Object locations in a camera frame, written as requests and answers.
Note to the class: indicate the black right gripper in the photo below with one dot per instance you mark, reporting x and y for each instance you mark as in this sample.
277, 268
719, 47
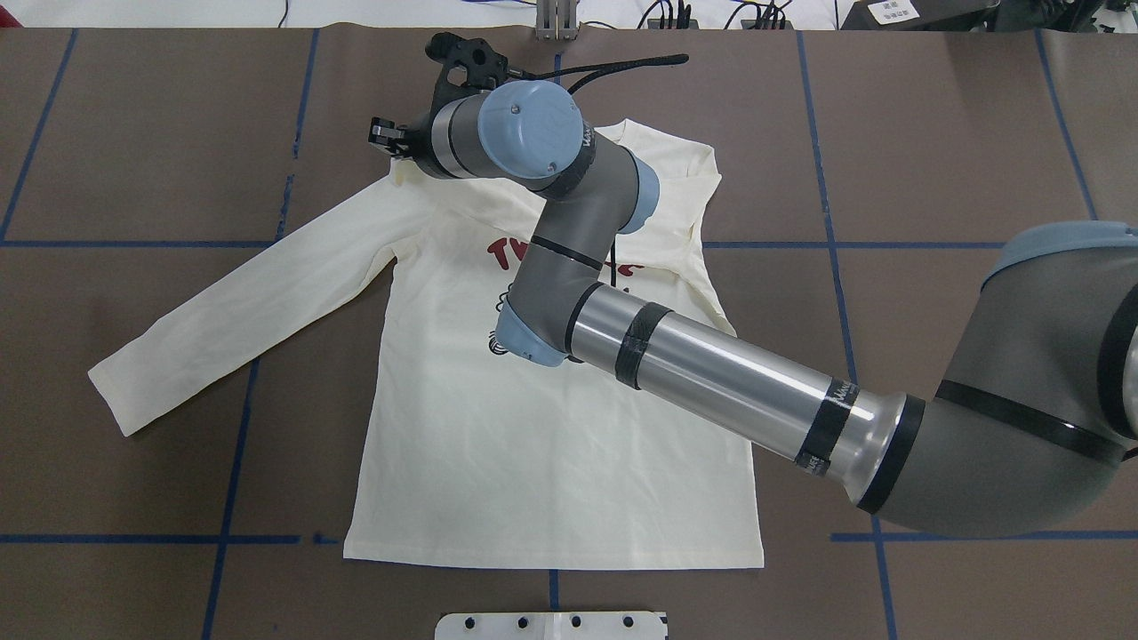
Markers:
414, 146

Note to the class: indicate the cream long sleeve cat shirt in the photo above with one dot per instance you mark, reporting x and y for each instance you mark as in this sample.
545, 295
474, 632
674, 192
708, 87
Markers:
474, 457

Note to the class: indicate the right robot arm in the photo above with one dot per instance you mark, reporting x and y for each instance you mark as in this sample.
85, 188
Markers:
1032, 420

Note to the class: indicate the blue tape line right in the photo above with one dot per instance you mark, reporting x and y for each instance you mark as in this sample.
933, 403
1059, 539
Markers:
876, 532

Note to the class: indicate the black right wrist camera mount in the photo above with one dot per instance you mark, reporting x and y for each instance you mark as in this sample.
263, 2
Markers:
469, 66

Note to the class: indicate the grey aluminium post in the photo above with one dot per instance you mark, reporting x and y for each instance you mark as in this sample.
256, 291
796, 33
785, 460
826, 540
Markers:
556, 20

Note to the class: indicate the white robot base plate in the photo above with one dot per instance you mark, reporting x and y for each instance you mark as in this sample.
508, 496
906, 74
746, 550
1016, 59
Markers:
553, 625

